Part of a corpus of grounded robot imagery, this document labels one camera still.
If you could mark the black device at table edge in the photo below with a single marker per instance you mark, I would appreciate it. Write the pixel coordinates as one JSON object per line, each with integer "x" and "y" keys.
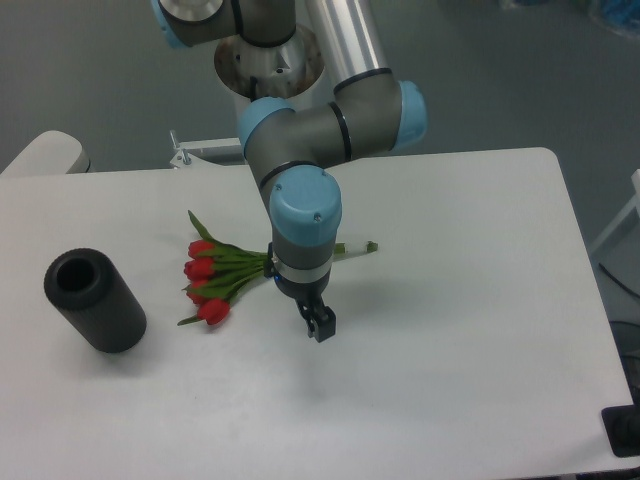
{"x": 622, "y": 429}

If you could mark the white furniture frame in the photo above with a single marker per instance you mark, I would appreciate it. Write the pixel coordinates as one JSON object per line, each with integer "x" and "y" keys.
{"x": 619, "y": 227}

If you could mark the black cylindrical vase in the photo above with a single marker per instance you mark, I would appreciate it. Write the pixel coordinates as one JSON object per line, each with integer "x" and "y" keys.
{"x": 86, "y": 288}

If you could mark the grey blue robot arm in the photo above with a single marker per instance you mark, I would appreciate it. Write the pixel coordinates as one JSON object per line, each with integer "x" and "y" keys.
{"x": 290, "y": 152}

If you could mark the blue clear plastic bag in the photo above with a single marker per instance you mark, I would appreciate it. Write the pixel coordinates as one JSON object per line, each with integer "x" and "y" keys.
{"x": 619, "y": 16}

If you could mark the white chair seat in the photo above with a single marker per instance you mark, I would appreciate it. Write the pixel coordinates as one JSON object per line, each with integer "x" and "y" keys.
{"x": 51, "y": 153}

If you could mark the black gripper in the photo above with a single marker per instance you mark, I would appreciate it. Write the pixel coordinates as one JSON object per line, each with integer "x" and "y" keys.
{"x": 306, "y": 287}

